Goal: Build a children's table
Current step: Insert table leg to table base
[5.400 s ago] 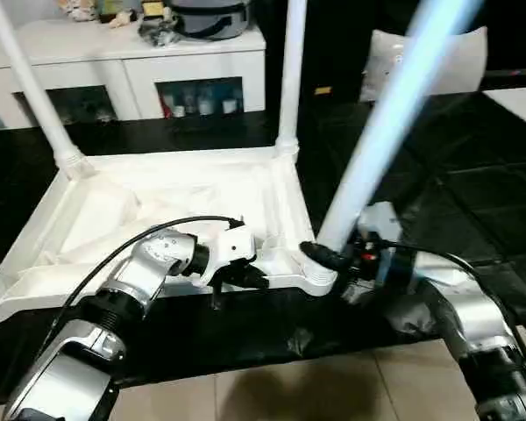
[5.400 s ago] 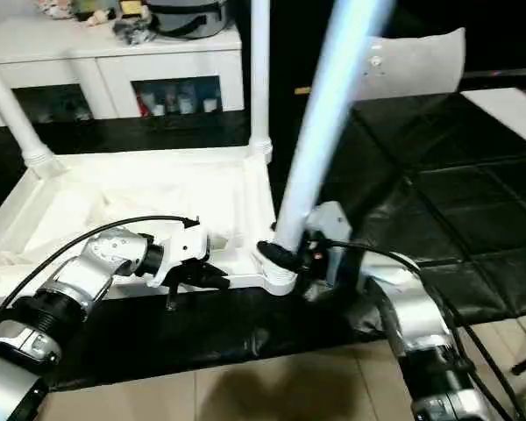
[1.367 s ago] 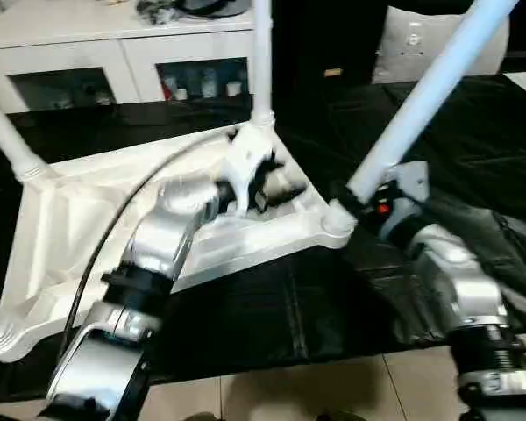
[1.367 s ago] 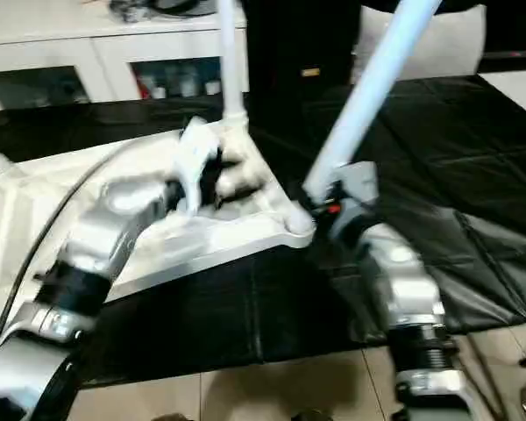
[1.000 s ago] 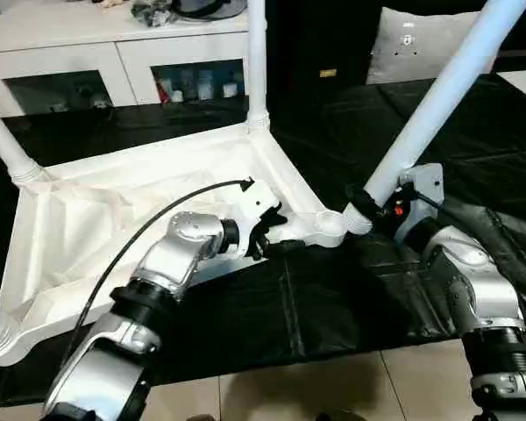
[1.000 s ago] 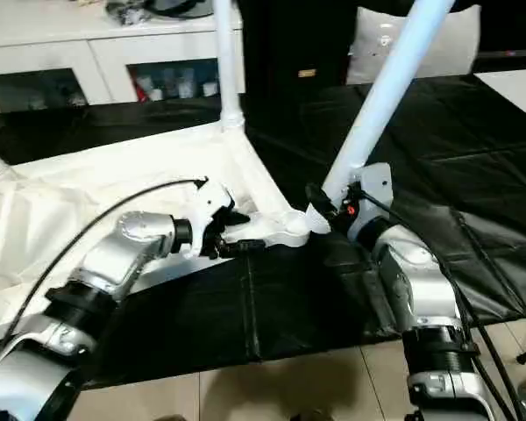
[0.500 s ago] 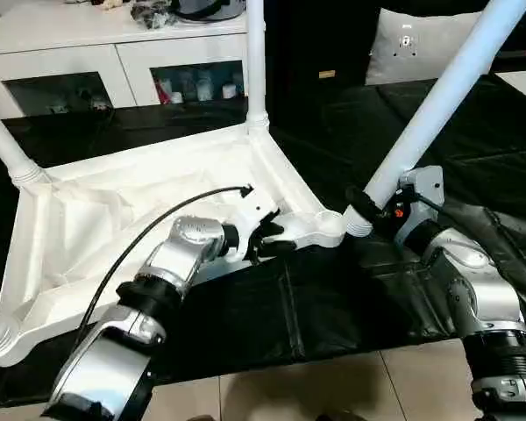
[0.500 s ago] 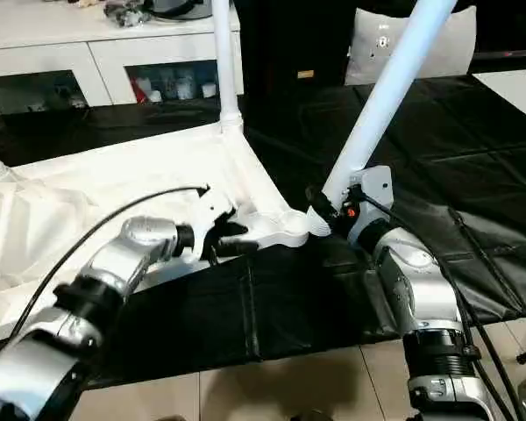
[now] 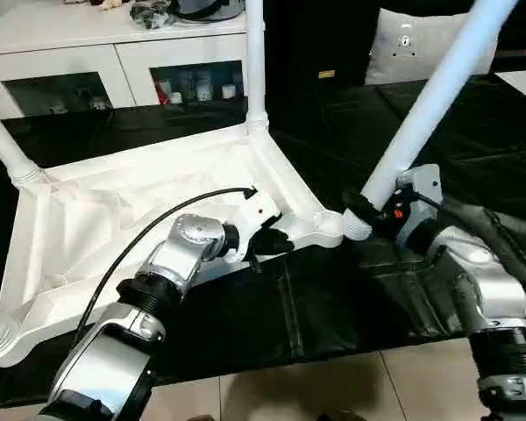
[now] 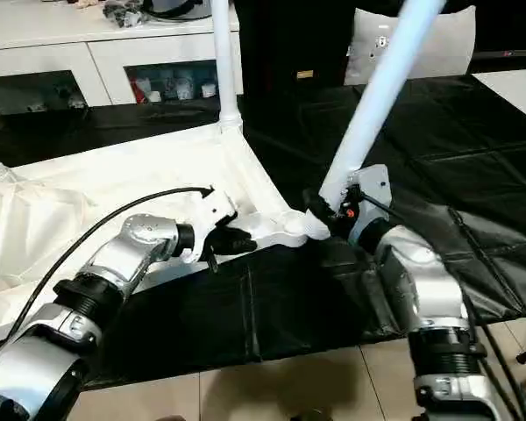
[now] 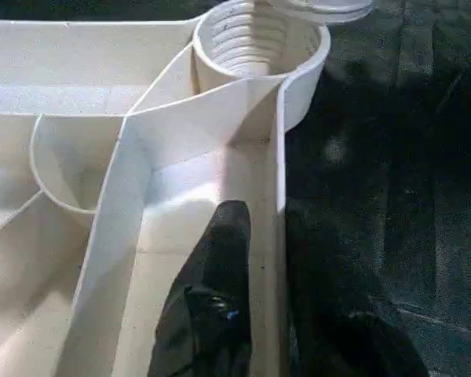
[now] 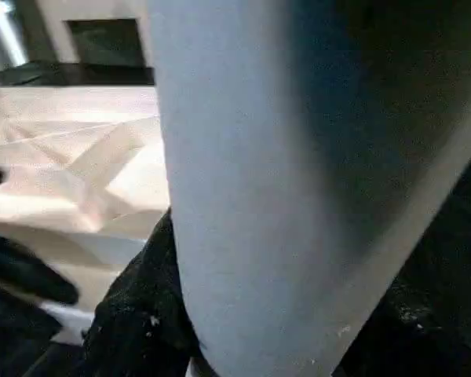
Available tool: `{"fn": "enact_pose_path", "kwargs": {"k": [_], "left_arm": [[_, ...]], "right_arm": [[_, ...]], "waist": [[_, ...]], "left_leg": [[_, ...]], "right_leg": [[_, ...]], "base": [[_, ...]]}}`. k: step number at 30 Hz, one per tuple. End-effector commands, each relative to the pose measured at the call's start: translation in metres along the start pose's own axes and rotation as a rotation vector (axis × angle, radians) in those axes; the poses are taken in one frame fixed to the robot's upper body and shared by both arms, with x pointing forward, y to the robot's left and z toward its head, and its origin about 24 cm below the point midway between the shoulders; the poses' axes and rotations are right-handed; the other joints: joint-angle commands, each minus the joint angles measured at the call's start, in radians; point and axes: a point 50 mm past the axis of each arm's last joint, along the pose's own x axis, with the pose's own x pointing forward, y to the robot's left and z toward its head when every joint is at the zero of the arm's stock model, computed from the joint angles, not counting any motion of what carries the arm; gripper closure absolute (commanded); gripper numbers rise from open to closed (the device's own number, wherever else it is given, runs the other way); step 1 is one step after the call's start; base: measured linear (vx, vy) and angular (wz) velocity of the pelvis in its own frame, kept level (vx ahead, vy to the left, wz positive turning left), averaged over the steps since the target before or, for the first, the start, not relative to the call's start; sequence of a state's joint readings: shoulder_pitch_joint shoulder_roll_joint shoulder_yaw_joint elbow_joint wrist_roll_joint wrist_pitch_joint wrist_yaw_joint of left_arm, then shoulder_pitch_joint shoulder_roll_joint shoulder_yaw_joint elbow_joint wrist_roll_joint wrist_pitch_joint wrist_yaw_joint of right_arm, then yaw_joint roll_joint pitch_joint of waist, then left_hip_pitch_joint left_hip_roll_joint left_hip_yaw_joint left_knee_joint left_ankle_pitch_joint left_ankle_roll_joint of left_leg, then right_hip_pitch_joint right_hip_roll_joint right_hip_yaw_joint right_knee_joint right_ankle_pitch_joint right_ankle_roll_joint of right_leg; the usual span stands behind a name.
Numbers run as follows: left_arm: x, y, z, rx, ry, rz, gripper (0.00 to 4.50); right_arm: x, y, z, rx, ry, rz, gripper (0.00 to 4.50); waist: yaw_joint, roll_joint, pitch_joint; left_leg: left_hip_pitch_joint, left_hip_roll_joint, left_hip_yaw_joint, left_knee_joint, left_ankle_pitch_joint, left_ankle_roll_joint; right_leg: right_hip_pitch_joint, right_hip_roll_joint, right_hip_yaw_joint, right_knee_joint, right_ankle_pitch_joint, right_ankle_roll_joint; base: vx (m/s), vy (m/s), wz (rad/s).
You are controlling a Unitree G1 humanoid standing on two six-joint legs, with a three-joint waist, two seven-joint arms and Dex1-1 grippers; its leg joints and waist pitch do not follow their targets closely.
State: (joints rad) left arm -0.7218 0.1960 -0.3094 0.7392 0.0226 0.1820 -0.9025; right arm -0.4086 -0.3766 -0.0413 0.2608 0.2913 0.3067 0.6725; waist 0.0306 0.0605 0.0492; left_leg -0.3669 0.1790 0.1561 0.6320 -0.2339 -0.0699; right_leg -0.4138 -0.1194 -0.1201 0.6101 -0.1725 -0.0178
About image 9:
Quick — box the black table mat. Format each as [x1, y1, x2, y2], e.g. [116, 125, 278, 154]
[0, 72, 526, 404]

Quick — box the grey bag with black strap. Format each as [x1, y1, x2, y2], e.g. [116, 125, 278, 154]
[167, 0, 247, 23]

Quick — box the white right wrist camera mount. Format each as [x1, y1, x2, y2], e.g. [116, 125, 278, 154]
[393, 162, 443, 241]

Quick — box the white glass-door cabinet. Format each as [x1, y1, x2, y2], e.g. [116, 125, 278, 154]
[0, 0, 269, 120]

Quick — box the white plastic table top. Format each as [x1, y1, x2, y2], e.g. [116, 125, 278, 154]
[0, 121, 348, 370]

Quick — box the black cabinet with gold label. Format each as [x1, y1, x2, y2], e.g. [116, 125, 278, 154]
[261, 0, 526, 91]

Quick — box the white flat board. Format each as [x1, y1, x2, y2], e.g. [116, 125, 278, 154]
[494, 67, 526, 110]

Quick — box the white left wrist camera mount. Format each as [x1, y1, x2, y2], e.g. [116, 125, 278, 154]
[224, 191, 285, 265]

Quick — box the white pillow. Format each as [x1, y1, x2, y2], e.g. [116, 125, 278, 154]
[363, 5, 501, 86]

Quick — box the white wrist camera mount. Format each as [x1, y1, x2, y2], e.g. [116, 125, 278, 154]
[224, 191, 285, 265]
[393, 162, 443, 241]

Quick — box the red bottle in cabinet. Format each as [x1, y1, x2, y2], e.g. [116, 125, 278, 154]
[154, 77, 171, 106]

